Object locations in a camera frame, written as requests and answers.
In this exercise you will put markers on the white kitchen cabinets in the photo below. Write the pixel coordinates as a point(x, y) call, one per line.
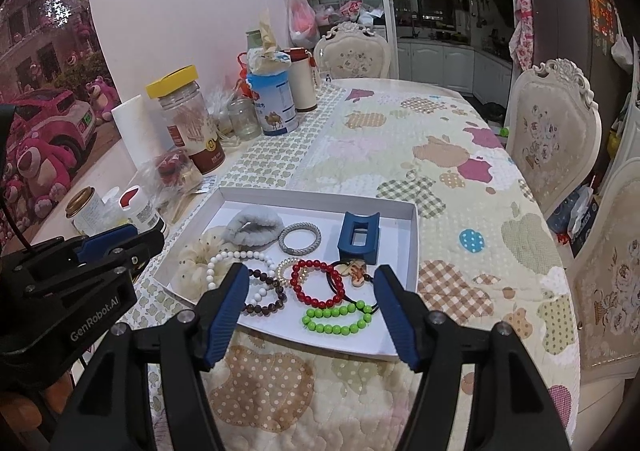
point(440, 66)

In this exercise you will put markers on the gold lid small jar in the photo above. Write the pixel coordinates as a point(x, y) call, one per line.
point(90, 211)

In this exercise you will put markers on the cream dotted scrunchie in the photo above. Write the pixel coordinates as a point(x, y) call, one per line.
point(200, 251)

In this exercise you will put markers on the blue hair claw clip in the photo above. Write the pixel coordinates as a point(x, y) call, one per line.
point(345, 241)

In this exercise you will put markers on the pale green bottle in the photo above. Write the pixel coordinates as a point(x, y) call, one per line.
point(254, 38)

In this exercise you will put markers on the cream floral dining chair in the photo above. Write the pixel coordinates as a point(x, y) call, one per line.
point(550, 141)
point(615, 291)
point(352, 56)

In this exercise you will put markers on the pink plastic bag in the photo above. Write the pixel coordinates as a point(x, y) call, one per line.
point(302, 21)

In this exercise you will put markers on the white paper towel roll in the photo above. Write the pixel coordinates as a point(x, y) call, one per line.
point(140, 131)

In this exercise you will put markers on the white bottle with red cap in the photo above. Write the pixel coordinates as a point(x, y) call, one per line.
point(140, 213)

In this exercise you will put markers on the person's left hand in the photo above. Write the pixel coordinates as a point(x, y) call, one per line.
point(20, 411)

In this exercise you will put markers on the clear cellophane bag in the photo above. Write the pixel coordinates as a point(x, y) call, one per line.
point(220, 106)

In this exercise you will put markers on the silver blister pack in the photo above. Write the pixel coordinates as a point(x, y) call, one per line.
point(205, 185)

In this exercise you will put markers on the dark refrigerator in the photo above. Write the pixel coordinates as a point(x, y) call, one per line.
point(560, 21)

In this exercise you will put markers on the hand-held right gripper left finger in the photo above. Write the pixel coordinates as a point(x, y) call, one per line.
point(227, 311)

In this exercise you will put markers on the yellow lid plastic jar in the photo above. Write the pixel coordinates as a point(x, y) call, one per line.
point(195, 131)

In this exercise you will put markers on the small green toy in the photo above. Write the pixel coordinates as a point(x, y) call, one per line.
point(503, 132)

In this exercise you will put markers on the green patterned table runner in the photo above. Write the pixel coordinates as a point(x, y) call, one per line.
point(280, 161)

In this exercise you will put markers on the blue cardboard box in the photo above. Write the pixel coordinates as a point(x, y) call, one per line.
point(582, 218)

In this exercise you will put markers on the pink floral hanging cloth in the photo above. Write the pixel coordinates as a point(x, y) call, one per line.
point(522, 41)

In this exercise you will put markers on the small glass jar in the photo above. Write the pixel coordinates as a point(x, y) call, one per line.
point(245, 121)

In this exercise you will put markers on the white plastic bag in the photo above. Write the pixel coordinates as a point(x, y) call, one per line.
point(622, 53)

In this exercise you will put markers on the light blue fluffy scrunchie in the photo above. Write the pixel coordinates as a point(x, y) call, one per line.
point(255, 221)

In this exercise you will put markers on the pink bear wall poster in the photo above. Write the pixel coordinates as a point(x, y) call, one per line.
point(40, 81)

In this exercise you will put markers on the white shallow box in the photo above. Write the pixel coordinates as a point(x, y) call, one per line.
point(320, 211)

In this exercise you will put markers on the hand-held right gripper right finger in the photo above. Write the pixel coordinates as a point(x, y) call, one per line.
point(395, 316)

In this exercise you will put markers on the clear snack bag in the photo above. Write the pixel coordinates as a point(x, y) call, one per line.
point(172, 168)

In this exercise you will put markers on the crumpled plastic bag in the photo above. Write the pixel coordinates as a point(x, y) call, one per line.
point(267, 58)

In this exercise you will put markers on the white canister with red lid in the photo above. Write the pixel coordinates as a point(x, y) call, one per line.
point(302, 86)

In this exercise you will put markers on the blue and white can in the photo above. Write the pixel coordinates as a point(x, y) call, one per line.
point(275, 106)

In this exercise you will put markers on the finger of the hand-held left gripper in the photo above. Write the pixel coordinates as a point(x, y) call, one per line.
point(145, 246)
point(107, 238)

